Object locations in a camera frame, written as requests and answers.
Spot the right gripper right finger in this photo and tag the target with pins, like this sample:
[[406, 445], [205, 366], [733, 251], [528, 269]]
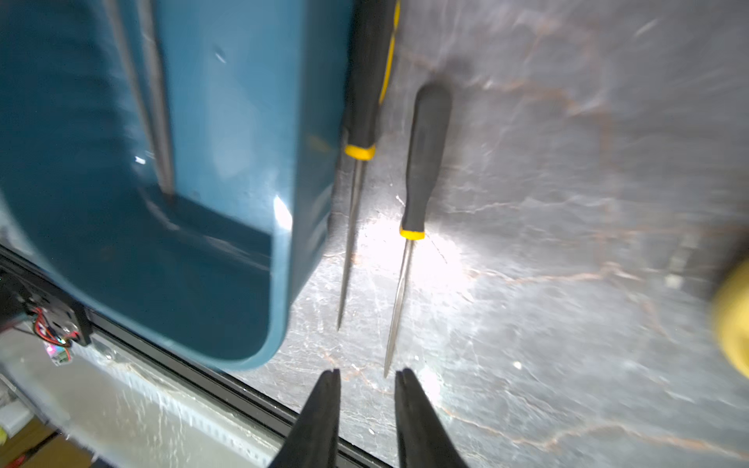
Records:
[[421, 438]]

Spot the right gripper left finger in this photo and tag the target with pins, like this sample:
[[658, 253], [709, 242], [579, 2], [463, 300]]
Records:
[[314, 438]]

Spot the teal plastic storage box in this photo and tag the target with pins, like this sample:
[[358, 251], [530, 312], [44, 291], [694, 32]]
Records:
[[255, 92]]

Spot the file tool in box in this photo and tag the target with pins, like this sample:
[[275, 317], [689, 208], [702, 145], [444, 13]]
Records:
[[160, 119], [431, 120], [371, 57], [129, 67]]

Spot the yellow plastic tray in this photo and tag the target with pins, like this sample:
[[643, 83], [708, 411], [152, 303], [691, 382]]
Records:
[[730, 317]]

